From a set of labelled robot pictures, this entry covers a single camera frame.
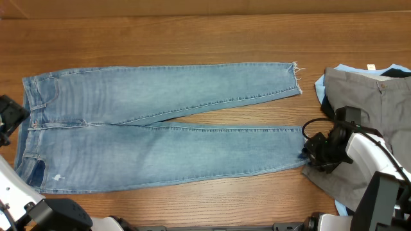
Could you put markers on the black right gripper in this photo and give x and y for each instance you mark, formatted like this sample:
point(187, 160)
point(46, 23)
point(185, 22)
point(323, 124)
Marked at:
point(314, 151)

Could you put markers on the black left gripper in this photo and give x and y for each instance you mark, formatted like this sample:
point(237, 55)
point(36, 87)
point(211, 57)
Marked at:
point(13, 113)

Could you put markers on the light blue denim jeans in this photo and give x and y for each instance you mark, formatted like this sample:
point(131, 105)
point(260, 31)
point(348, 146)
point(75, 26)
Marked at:
point(104, 129)

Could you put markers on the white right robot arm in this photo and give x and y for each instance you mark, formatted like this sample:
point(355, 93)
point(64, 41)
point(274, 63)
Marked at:
point(385, 204)

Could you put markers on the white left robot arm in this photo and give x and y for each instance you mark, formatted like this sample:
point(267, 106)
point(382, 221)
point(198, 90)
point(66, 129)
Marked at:
point(21, 205)

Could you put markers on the light blue shirt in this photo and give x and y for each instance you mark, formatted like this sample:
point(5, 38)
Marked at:
point(319, 84)

